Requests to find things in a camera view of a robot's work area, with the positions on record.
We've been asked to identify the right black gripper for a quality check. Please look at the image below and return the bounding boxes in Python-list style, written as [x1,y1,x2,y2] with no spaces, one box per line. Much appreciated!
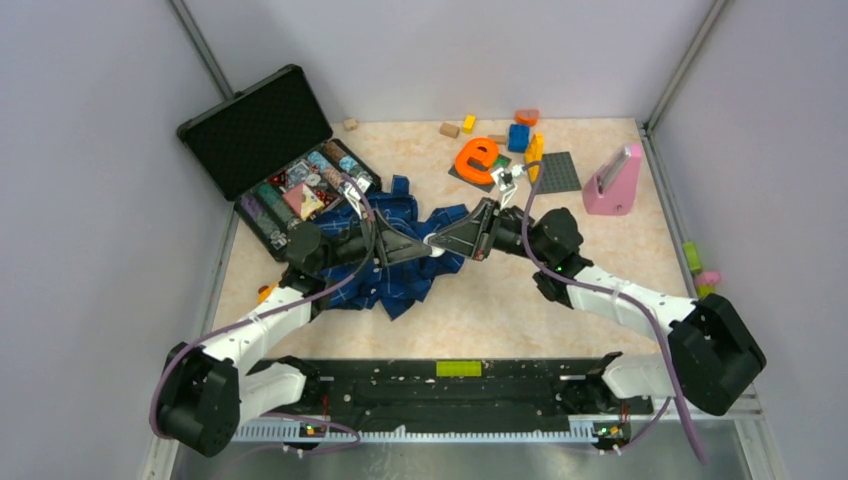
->
[429,197,552,264]

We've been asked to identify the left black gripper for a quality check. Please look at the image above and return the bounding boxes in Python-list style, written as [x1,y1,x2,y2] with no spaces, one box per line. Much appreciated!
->
[317,208,432,272]

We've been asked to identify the white badge backing disc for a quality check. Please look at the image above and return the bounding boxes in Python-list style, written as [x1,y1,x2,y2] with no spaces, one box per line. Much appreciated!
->
[423,233,445,258]

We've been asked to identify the blue plaid shirt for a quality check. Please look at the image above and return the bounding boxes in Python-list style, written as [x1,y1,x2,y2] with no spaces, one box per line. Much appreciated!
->
[327,175,469,320]

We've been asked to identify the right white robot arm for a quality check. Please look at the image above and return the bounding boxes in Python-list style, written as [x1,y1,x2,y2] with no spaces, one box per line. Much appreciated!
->
[425,198,767,416]

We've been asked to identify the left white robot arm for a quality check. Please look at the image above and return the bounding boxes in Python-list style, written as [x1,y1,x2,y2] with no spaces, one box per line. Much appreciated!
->
[149,211,446,457]

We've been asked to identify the dark small baseplate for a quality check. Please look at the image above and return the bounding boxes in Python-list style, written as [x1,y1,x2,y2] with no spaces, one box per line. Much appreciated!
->
[448,154,513,195]

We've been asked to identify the orange letter e toy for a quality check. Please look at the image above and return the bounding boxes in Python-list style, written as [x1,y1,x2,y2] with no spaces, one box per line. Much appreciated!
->
[454,137,499,186]

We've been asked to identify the yellow toy piece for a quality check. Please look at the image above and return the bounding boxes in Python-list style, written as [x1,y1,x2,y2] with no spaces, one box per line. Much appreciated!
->
[524,133,545,184]

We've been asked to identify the grey lego baseplate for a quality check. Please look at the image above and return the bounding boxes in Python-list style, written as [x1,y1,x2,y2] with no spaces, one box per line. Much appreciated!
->
[536,152,582,195]

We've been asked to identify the wooden block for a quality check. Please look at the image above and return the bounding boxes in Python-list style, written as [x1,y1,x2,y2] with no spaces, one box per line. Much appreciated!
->
[438,122,461,139]

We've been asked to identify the blue lego brick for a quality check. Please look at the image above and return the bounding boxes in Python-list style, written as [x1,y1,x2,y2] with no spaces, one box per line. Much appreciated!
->
[507,124,531,153]

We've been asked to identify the small yellow block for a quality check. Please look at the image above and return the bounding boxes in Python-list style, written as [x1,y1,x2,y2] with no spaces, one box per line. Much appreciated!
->
[461,114,476,134]

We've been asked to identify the lime green brick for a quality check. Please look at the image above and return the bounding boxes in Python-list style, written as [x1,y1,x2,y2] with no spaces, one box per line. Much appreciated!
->
[436,360,483,378]

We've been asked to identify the orange cup toy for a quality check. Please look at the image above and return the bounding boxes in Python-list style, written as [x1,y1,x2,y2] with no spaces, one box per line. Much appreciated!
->
[514,109,540,127]

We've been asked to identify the orange toy car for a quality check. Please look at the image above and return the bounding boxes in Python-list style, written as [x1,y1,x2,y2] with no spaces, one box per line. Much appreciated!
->
[257,283,278,304]

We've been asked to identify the pink wedge stand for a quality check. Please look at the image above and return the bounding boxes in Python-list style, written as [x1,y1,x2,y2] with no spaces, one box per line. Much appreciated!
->
[582,143,644,216]

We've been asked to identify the black poker chip case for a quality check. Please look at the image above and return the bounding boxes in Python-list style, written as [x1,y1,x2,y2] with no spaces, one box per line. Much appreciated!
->
[176,64,383,262]

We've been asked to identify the green pink toy outside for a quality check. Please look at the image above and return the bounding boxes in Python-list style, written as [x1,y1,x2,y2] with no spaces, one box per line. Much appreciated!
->
[682,241,722,298]

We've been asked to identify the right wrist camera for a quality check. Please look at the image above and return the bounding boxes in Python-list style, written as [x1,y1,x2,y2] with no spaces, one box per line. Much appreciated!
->
[490,165,526,209]

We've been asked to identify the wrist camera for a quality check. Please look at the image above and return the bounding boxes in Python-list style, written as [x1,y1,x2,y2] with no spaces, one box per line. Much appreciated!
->
[490,165,526,209]
[341,177,372,219]

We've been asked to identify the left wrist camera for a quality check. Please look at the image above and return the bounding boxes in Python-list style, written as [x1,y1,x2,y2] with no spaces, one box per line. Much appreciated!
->
[341,177,372,219]

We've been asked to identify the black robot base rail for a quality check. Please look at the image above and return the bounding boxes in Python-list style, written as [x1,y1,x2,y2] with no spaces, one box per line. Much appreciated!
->
[234,355,655,447]

